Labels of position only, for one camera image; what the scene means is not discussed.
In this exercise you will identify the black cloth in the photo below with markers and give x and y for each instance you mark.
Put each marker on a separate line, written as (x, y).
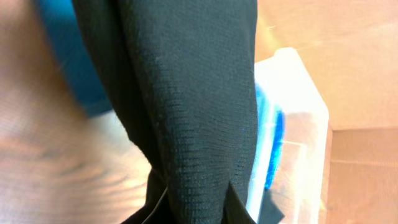
(180, 77)

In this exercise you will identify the blue denim cloth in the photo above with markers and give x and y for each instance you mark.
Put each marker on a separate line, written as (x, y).
(60, 23)

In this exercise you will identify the sparkly blue green cloth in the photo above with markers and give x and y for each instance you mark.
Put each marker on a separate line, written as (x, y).
(270, 135)

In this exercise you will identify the clear plastic storage bin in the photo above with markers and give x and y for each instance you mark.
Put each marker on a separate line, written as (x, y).
(295, 195)

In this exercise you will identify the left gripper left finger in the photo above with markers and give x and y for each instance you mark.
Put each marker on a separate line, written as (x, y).
(156, 209)

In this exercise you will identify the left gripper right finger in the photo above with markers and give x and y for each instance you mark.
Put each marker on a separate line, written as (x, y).
(234, 211)

